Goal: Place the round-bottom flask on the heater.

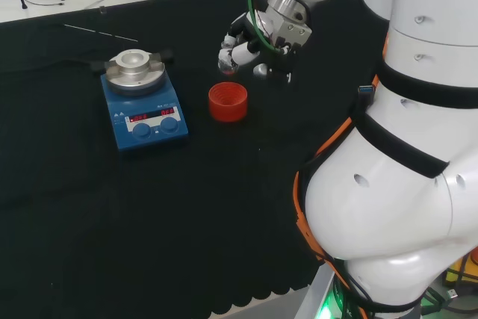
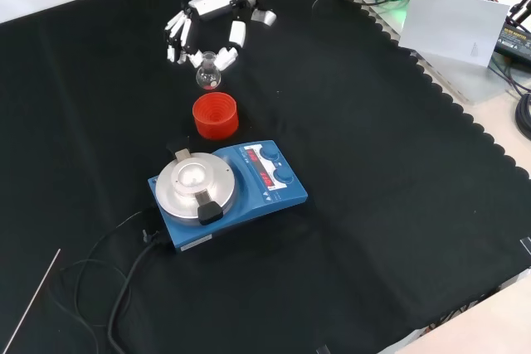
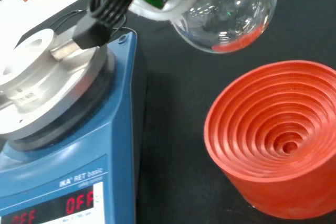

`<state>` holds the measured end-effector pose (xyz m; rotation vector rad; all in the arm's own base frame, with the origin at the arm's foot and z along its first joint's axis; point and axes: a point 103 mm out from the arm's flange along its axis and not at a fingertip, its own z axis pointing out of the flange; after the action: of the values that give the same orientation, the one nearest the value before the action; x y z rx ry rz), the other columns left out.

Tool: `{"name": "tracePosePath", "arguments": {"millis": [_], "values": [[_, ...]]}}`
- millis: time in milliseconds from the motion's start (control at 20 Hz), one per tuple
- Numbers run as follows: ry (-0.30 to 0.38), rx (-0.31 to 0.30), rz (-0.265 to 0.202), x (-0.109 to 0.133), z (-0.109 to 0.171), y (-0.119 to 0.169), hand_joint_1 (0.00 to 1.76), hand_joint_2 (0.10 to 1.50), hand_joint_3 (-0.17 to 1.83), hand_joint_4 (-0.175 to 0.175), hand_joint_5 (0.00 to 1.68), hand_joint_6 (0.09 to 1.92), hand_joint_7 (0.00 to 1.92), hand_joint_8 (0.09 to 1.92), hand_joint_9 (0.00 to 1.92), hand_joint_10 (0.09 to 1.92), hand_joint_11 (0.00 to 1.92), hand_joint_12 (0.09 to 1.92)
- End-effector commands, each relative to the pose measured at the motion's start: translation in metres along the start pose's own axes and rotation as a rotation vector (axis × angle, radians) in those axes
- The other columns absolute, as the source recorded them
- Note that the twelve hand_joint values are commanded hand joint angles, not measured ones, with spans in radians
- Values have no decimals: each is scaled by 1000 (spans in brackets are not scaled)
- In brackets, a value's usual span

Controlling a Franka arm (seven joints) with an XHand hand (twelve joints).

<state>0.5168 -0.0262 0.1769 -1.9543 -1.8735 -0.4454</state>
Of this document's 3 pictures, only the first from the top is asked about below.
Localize blue base heater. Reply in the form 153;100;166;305
90;48;190;154

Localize clear glass round-bottom flask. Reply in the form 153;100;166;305
217;49;240;75

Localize red flask support ring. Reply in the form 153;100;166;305
208;81;249;123

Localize orange cable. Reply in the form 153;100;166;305
293;31;391;319

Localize blue USB plug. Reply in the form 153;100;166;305
358;84;376;105

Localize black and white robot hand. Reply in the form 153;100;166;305
217;10;313;75

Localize black bench cloth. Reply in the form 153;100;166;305
0;0;391;319

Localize yellow stop button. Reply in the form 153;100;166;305
444;247;478;294

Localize thin glass rod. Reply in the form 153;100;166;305
63;23;139;43

